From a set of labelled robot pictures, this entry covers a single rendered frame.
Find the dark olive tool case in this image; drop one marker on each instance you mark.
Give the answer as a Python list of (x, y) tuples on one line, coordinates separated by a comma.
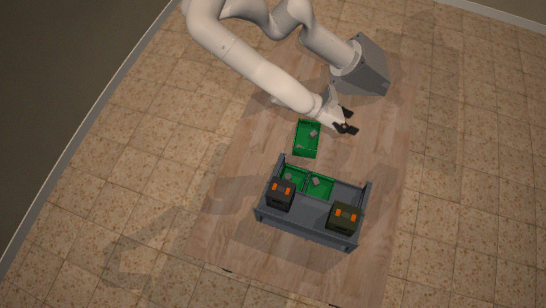
[(344, 218)]

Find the green open-front bin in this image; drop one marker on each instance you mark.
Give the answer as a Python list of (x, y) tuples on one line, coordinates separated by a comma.
[(298, 175), (304, 127), (323, 190)]

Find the black tool case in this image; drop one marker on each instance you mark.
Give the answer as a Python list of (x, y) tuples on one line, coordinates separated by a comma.
[(279, 193)]

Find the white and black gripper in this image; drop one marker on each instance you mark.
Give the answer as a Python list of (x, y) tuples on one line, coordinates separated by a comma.
[(329, 115)]

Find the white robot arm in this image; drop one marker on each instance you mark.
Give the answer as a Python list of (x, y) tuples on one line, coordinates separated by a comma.
[(204, 28)]

